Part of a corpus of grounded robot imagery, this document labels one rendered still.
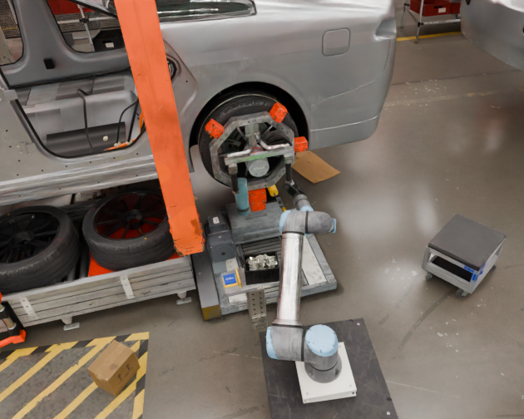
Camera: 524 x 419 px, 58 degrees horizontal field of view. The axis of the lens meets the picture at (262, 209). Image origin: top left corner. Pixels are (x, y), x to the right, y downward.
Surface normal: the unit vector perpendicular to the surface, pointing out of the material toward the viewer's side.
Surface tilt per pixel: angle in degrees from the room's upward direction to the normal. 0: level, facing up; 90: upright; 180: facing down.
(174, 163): 90
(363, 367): 0
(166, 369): 0
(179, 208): 90
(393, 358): 0
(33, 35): 91
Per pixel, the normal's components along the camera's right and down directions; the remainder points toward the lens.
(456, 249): -0.06, -0.77
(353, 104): 0.24, 0.61
